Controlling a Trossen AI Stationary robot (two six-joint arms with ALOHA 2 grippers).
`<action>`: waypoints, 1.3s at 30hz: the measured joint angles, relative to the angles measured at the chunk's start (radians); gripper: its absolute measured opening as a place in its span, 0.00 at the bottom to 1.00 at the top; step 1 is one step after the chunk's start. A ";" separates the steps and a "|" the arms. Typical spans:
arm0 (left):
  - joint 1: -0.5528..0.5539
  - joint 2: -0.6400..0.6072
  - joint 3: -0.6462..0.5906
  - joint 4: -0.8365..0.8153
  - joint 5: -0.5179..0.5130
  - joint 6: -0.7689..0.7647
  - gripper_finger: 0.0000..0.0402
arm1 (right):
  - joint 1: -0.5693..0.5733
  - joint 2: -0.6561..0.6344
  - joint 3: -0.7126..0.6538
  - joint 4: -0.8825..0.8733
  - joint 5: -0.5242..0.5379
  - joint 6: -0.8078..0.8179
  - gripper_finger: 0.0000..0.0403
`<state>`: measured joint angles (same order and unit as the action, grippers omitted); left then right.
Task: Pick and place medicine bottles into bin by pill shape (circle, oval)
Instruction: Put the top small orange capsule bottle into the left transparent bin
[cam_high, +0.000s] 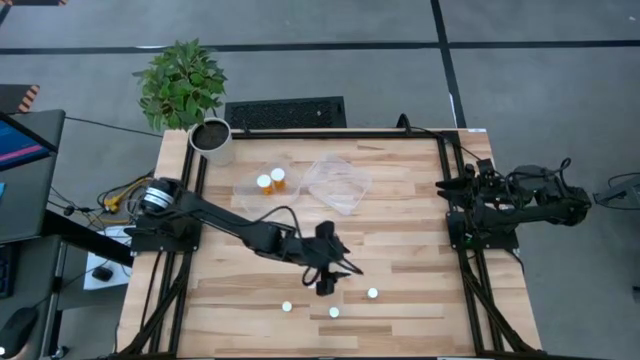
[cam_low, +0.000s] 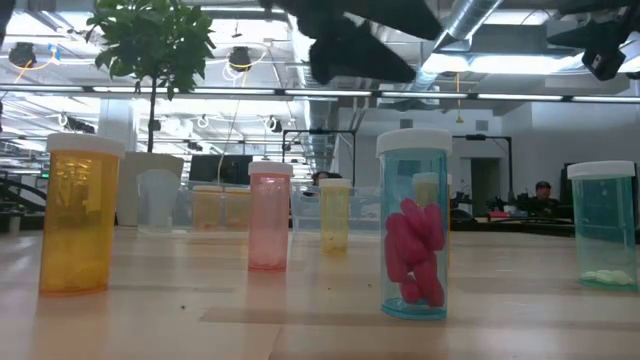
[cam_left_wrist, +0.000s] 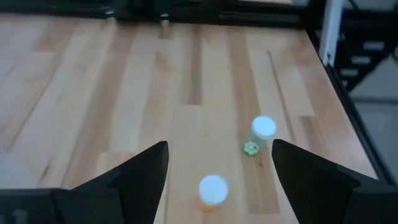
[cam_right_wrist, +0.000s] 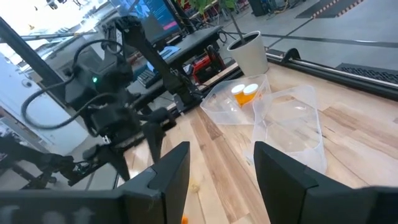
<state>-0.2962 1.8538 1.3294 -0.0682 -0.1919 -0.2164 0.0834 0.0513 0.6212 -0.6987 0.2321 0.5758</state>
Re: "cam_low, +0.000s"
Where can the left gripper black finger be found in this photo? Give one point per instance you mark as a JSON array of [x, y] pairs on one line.
[[355, 55], [400, 17]]

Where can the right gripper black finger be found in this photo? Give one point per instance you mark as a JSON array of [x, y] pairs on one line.
[[600, 6], [575, 39]]

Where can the pink pill bottle white cap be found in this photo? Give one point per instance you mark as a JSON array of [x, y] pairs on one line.
[[270, 220]]

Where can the small white ball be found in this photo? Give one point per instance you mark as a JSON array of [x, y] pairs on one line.
[[602, 225]]

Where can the blue pill bottle pink pills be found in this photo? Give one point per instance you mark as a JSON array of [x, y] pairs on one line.
[[414, 240]]

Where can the orange pill bottle white cap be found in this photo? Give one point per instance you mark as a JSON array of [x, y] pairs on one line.
[[80, 225]]

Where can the clear plastic bin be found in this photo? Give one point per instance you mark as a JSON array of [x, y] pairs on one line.
[[157, 200], [305, 210]]

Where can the long light strip bar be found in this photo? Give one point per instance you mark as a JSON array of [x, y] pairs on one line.
[[325, 93]]

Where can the black ceiling spotlight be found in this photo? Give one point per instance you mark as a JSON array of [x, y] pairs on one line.
[[22, 54], [240, 57]]

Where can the person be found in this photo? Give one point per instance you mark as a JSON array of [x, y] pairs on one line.
[[324, 176], [542, 200]]

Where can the green potted plant white pot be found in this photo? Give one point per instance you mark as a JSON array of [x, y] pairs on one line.
[[150, 40]]

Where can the black monitor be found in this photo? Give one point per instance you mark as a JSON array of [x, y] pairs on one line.
[[220, 169]]

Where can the black workbench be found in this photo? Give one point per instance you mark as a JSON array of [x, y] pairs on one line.
[[525, 227]]

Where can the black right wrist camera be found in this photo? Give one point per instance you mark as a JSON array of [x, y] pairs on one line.
[[604, 64]]

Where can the silver ventilation duct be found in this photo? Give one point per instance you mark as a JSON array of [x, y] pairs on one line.
[[467, 17]]

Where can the black metal frame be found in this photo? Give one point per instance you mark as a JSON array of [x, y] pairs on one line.
[[475, 136]]

